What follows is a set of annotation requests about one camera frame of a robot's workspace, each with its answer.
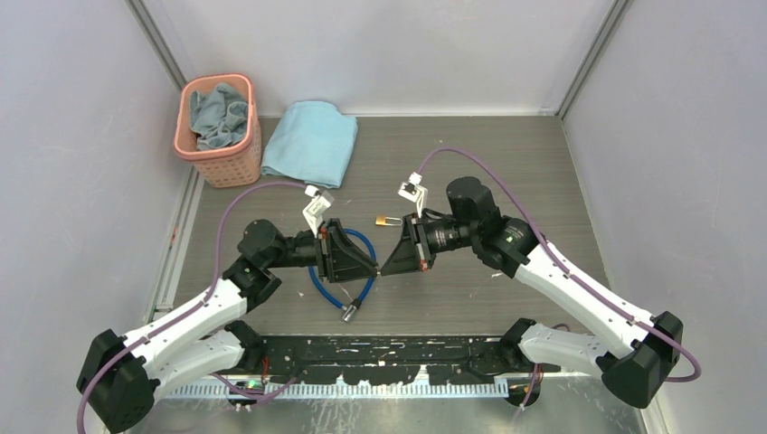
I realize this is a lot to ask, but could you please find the pink plastic laundry basket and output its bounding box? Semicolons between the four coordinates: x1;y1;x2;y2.
173;73;262;188

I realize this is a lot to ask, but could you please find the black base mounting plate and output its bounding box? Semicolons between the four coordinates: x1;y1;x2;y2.
227;335;532;386

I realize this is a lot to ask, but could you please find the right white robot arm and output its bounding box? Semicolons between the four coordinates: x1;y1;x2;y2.
381;173;684;409

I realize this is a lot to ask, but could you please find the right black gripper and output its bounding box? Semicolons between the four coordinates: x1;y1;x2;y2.
381;211;478;276

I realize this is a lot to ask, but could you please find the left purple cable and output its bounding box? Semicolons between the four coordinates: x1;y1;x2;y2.
75;181;317;434

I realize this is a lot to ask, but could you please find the folded light blue towel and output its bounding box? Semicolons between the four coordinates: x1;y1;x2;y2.
260;100;358;189

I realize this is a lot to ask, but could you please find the small brass padlock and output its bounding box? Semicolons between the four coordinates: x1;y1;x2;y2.
374;215;402;227

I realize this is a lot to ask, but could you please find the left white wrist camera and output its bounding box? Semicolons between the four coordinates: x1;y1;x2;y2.
302;184;334;237

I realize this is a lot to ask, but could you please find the grey-blue cloth in basket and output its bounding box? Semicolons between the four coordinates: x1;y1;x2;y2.
188;82;250;151

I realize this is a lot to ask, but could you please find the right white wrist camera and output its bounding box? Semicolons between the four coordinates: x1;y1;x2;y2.
398;172;428;218

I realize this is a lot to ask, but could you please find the white slotted cable duct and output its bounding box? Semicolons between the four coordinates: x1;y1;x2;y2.
166;379;509;400

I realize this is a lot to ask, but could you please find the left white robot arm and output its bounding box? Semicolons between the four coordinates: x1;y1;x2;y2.
76;218;378;433

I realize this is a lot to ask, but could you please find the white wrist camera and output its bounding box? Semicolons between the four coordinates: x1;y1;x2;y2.
302;184;334;237
398;172;428;218

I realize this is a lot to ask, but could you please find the purple cable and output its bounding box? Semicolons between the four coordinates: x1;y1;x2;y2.
413;147;703;410
75;181;317;434

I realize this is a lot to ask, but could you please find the blue cable bike lock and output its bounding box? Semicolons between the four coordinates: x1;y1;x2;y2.
308;229;377;323

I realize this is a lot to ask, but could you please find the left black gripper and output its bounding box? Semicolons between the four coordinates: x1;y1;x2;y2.
265;218;378;281

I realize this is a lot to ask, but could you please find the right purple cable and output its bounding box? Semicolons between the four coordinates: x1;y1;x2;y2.
413;147;703;410

